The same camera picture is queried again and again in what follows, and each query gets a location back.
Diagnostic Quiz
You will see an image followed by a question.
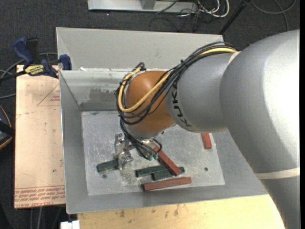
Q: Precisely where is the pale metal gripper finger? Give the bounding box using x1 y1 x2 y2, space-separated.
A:
113 132 125 160
118 151 134 171

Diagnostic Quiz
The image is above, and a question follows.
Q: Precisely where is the grey metal bin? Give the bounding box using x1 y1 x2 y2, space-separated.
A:
56 27 269 215

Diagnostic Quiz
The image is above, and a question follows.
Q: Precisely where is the red-brown flat block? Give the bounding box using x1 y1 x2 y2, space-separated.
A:
200 132 213 150
154 146 181 177
142 177 193 192

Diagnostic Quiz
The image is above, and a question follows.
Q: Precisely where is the brown cardboard board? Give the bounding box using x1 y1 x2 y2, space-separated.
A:
14 64 66 209

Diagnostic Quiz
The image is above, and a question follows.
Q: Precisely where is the dark green flat block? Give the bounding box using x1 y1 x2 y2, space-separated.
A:
96 159 119 173
135 165 168 178
152 167 185 181

